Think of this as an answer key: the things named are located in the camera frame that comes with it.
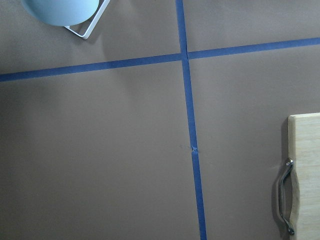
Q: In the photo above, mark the light blue cup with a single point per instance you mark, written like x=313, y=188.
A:
x=61, y=12

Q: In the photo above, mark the bamboo cutting board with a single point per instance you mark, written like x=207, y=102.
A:
x=304, y=150

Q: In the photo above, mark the white wire rack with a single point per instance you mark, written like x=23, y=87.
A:
x=84, y=29

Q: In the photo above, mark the metal board handle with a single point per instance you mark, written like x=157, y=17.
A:
x=287, y=169

